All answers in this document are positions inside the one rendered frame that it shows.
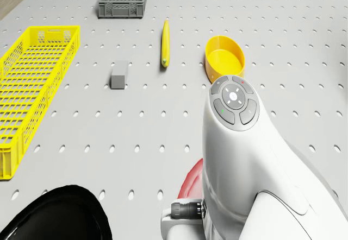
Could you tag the banana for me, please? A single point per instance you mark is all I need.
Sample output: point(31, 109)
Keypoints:
point(166, 44)

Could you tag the yellow bowl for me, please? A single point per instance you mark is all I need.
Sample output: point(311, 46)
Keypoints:
point(217, 69)

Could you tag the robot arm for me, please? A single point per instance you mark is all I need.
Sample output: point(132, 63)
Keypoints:
point(244, 164)

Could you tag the yellow basket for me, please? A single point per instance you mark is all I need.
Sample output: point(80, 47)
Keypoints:
point(16, 147)

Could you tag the red plate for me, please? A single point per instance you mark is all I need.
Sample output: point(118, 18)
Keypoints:
point(193, 180)

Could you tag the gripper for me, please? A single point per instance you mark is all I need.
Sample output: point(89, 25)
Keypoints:
point(187, 210)

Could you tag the black plate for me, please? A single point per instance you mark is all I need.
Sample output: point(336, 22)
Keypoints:
point(59, 215)

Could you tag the grey cube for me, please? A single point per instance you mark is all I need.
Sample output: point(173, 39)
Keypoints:
point(118, 81)

